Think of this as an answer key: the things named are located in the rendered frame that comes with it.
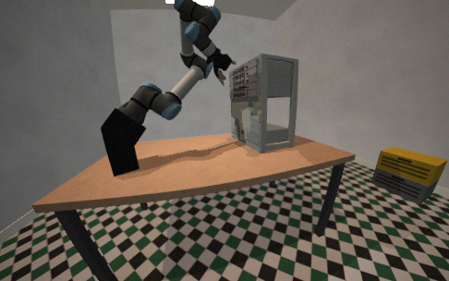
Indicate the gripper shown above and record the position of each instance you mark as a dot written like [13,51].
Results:
[223,63]

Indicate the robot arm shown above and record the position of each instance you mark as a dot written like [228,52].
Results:
[149,96]

